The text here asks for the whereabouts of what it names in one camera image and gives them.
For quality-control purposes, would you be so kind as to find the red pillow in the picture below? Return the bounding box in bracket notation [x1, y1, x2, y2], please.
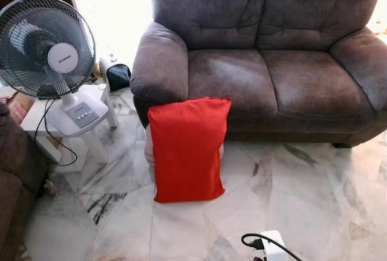
[148, 97, 232, 204]

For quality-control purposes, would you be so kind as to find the brown two-seat sofa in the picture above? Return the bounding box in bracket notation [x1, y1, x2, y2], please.
[130, 0, 387, 148]

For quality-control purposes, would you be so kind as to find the long brown fabric sofa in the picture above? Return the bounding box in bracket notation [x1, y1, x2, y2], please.
[0, 103, 48, 261]

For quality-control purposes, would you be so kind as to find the black white small appliance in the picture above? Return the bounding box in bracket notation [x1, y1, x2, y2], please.
[99, 56, 131, 92]

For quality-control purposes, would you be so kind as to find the white black table fan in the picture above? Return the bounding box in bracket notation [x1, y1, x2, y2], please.
[0, 0, 111, 138]

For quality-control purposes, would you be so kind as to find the small white side table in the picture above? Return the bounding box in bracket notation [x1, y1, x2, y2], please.
[20, 83, 119, 165]

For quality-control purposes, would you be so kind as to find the cardboard box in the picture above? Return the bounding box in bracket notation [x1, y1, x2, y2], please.
[0, 89, 35, 123]

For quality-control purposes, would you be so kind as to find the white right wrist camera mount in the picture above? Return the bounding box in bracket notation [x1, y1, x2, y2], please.
[259, 230, 290, 261]

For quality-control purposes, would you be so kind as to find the black fan power cable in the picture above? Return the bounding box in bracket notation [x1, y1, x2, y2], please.
[33, 98, 79, 167]

